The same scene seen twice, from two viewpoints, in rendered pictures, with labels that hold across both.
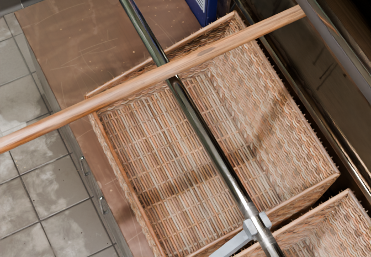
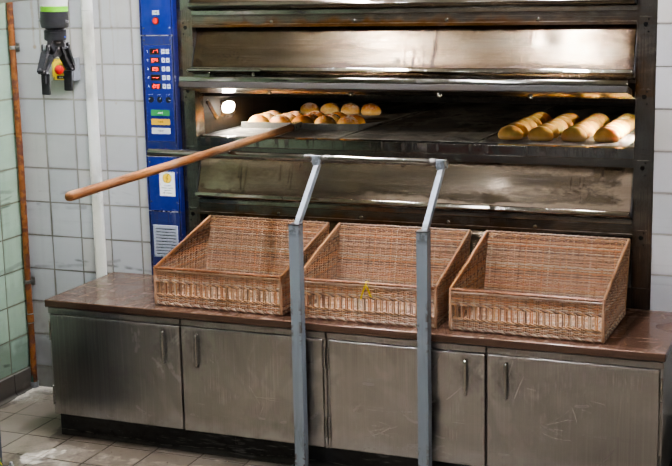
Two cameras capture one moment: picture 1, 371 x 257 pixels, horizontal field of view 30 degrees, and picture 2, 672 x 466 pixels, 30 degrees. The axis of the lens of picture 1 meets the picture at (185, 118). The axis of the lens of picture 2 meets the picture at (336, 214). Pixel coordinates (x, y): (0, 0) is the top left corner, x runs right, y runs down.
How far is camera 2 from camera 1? 424 cm
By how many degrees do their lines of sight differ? 59
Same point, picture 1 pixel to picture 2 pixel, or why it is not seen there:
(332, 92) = (298, 181)
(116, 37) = (129, 289)
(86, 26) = (103, 291)
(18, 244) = not seen: outside the picture
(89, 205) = (157, 453)
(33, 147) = (75, 452)
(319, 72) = (285, 180)
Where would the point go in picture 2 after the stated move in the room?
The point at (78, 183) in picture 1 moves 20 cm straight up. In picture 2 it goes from (134, 451) to (132, 402)
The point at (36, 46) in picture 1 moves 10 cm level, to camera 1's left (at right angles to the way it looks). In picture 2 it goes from (80, 301) to (57, 305)
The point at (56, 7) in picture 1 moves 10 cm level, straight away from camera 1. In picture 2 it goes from (72, 293) to (54, 290)
